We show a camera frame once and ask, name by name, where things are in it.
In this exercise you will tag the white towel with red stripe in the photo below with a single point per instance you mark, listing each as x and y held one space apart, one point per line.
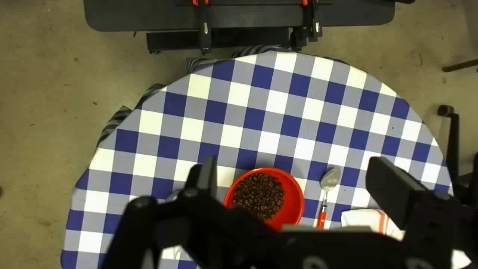
374 220

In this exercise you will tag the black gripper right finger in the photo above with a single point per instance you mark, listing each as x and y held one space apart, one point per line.
421 214

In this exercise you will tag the blue white checkered tablecloth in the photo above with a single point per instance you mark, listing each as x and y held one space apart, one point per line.
295 112

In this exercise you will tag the red bowl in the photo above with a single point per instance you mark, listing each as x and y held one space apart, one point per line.
292 206

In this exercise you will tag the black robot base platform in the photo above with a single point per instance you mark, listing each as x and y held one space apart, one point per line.
204 24

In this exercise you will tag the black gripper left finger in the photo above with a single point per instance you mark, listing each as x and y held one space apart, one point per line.
198 193

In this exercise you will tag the coffee beans in red bowl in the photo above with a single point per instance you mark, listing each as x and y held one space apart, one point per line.
258 194

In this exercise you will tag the red handled metal spoon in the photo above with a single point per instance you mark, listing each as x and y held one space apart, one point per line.
328 181

